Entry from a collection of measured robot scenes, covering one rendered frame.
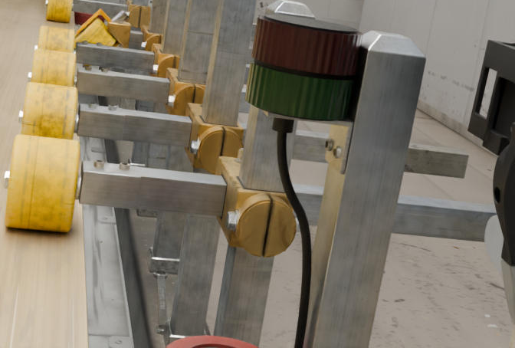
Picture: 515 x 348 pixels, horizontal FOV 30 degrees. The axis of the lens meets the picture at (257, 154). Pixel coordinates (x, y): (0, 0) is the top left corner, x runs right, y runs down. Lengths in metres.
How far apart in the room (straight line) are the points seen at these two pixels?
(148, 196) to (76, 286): 0.13
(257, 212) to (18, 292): 0.20
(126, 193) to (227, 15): 0.27
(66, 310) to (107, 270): 0.87
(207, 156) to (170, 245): 0.34
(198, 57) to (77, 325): 0.67
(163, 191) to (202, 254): 0.26
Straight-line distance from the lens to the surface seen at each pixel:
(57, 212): 0.82
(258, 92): 0.53
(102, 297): 1.46
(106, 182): 0.83
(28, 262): 0.78
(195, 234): 1.07
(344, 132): 0.55
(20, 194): 0.81
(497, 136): 0.52
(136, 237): 1.48
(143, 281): 1.32
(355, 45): 0.53
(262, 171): 0.80
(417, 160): 1.16
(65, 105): 1.05
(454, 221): 0.91
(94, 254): 1.62
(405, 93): 0.55
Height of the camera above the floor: 1.18
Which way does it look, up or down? 13 degrees down
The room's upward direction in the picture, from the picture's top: 9 degrees clockwise
